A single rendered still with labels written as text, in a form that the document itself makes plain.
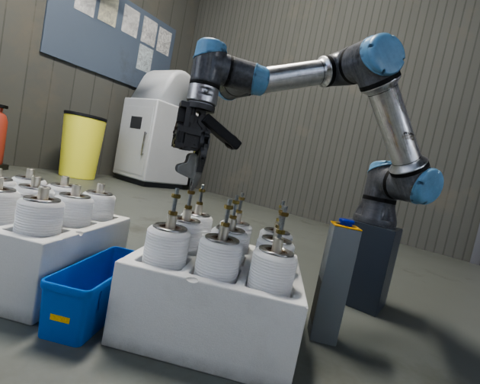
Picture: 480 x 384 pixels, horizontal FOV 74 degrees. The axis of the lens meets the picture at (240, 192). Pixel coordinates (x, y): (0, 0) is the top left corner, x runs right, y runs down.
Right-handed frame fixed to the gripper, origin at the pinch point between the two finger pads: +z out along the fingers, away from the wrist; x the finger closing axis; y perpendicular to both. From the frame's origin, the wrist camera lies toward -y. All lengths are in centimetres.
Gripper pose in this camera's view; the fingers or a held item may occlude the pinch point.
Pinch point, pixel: (194, 185)
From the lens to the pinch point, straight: 81.9
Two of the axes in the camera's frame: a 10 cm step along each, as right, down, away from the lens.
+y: -9.3, -1.5, -3.4
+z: -1.9, 9.8, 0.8
